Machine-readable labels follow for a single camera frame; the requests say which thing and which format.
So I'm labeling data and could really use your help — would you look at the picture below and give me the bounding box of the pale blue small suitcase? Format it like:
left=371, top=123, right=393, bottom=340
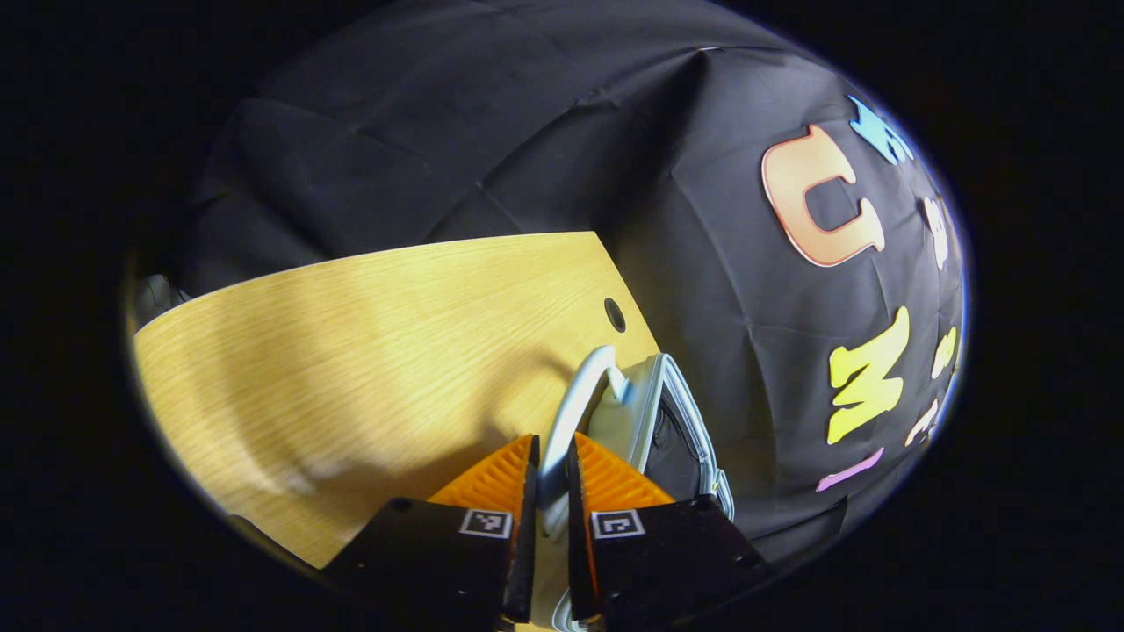
left=537, top=344, right=737, bottom=632

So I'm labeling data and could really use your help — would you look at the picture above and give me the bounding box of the black backdrop cloth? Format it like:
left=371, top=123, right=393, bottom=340
left=176, top=0, right=971, bottom=563

